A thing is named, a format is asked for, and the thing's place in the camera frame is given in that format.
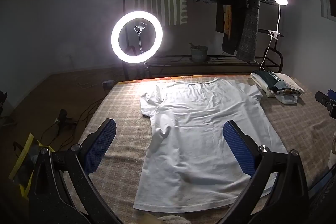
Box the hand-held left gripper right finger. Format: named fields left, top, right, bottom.
left=218, top=120, right=311, bottom=224

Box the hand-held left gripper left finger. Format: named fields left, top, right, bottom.
left=28, top=118, right=124, bottom=224

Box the white t-shirt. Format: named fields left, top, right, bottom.
left=133, top=77, right=288, bottom=214

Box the black metal clothes rack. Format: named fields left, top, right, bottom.
left=121, top=0, right=285, bottom=80

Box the beige folded cloth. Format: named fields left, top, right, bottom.
left=278, top=73, right=306, bottom=95

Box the pale cloth with yellow print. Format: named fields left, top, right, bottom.
left=275, top=89, right=299, bottom=105

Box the beige plaid blanket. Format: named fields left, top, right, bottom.
left=66, top=74, right=336, bottom=224

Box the grey blue folded garment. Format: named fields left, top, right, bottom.
left=273, top=81, right=290, bottom=92

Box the small black tripod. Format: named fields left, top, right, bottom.
left=56, top=109, right=77, bottom=133

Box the dark green folded garment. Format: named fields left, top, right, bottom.
left=256, top=70, right=282, bottom=90

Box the white folded cloth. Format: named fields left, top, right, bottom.
left=249, top=72, right=275, bottom=98

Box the yellow bag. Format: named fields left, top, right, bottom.
left=9, top=133, right=55, bottom=199

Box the beige knit cloth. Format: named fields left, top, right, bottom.
left=157, top=215, right=190, bottom=224

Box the person's grey striped clothing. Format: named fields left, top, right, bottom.
left=308, top=169, right=336, bottom=224

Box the grey plaid coat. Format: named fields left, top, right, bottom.
left=235, top=0, right=267, bottom=62

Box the potted plant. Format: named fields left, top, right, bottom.
left=189, top=42, right=209, bottom=63

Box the white clip lamp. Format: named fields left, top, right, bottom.
left=268, top=0, right=288, bottom=39

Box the phone holder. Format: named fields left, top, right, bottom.
left=133, top=21, right=147, bottom=54

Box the orange hanging garment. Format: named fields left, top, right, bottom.
left=223, top=5, right=233, bottom=41

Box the white lamp cable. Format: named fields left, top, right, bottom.
left=259, top=32, right=274, bottom=72

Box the ring light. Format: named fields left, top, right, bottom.
left=111, top=11, right=164, bottom=64

